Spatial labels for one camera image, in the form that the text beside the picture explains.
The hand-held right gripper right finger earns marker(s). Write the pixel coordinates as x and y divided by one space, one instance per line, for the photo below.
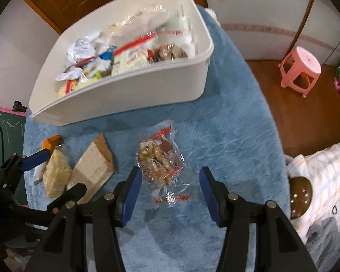
211 198

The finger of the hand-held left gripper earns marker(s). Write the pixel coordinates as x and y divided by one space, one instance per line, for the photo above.
35 159
70 194

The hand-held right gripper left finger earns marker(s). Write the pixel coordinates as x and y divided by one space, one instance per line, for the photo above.
131 195

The puffed rice cake clear packet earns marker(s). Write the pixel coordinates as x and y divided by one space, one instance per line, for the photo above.
63 90
56 172

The walnut date candy clear wrapper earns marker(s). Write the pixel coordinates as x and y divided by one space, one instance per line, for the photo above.
170 52
158 158

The white plastic storage bin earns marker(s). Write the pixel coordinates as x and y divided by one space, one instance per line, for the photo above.
158 90

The orange and white snack packet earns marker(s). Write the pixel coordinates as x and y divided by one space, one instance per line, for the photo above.
52 141

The wafer biscuit clear packet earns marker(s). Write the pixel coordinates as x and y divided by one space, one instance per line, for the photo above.
93 164

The blue embossed table cover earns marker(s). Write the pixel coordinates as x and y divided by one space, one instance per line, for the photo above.
229 136

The brown wooden bedpost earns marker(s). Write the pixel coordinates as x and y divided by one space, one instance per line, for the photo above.
300 195

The blue and white snack packet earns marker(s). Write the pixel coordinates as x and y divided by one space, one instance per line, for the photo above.
97 65

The plaid bedding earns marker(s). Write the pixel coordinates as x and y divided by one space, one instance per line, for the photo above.
328 175

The crumpled white wrapper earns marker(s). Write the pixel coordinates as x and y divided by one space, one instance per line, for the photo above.
80 48

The grey blue towel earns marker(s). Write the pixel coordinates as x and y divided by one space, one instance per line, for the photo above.
325 238

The white packet with red edges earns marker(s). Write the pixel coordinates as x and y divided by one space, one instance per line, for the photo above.
133 59

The pink plastic stool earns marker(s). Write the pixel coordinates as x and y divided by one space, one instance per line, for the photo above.
303 62

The crinkled clear plastic bag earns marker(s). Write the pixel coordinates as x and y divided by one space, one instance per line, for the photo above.
147 17

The white wardrobe with brown trim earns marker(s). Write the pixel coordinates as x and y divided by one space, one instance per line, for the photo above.
257 5

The green chalkboard with pink frame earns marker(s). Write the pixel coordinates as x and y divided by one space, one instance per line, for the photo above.
5 136

